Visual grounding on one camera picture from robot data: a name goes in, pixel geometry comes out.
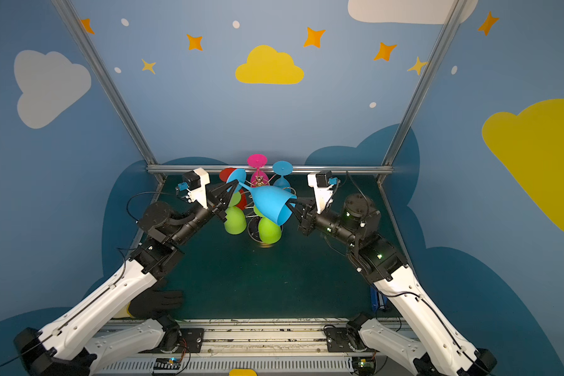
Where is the blue wine glass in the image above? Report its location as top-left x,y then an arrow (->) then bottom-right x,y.
273,161 -> 293,190
227,169 -> 297,226

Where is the green wine glass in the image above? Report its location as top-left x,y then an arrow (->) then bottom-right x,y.
224,192 -> 247,235
251,207 -> 282,245

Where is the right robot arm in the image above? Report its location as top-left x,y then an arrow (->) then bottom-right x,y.
285,194 -> 498,375

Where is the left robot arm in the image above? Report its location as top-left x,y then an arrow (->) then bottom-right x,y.
13,180 -> 239,375

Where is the red wine glass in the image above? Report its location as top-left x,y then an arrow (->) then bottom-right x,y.
218,167 -> 248,211

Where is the pink wine glass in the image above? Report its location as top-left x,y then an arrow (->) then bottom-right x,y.
248,154 -> 269,187

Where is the black glove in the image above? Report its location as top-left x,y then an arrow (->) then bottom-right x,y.
127,279 -> 185,319

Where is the blue tool at table edge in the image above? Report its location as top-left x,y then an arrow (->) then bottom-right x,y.
370,285 -> 389,313

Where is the left circuit board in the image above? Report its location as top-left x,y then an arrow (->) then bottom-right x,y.
151,357 -> 183,374

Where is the circuit board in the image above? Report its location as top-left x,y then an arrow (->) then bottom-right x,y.
351,357 -> 376,376
151,357 -> 183,374

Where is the right circuit board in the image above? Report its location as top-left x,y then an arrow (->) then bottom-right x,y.
351,357 -> 376,376

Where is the yellow object at bottom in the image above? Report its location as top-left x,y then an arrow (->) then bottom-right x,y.
229,369 -> 257,376

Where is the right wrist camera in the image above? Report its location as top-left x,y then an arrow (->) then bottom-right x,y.
307,171 -> 338,214

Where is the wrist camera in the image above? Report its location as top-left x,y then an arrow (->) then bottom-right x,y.
307,171 -> 338,214
176,168 -> 210,209

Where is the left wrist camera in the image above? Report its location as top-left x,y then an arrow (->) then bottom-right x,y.
176,168 -> 210,209

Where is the gold wire glass rack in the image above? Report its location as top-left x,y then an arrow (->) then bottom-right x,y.
237,169 -> 295,244

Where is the rear frame bar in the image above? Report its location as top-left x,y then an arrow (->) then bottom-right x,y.
147,164 -> 393,175

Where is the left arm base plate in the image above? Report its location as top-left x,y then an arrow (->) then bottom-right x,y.
159,328 -> 205,353

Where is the aluminium rail base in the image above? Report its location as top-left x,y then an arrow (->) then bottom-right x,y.
94,320 -> 383,357

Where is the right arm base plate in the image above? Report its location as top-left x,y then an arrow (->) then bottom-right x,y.
323,325 -> 368,353

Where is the left frame post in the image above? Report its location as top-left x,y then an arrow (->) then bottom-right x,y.
52,0 -> 158,165

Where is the frame post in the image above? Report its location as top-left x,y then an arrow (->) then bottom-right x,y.
382,0 -> 468,170
52,0 -> 158,165

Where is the right frame post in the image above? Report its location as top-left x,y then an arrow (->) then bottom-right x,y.
382,0 -> 468,170

